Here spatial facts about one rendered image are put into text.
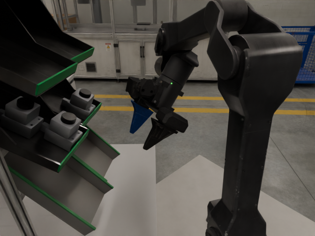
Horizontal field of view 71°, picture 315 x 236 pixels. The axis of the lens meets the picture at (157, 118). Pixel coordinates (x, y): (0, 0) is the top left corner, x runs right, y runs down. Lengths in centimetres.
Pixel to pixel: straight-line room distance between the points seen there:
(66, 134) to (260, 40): 39
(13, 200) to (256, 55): 50
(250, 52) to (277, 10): 911
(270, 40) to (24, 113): 43
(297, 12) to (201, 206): 911
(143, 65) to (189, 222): 368
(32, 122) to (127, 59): 382
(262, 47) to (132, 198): 69
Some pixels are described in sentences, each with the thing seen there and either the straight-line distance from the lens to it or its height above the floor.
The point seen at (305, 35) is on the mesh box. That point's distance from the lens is 453.
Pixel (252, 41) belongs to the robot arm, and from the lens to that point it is 25.
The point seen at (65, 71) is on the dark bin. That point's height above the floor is 137.
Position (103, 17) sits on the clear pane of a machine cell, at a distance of 425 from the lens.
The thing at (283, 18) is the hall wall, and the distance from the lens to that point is 947.
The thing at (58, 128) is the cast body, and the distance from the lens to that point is 49.
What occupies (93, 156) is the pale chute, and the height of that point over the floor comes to 103.
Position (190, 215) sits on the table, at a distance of 80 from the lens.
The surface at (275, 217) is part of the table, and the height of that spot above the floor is 86.
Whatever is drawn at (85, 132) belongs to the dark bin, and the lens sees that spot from 54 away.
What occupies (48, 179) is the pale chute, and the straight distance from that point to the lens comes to 62.
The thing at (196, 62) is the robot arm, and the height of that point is 137.
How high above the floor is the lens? 149
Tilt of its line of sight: 29 degrees down
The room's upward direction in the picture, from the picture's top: straight up
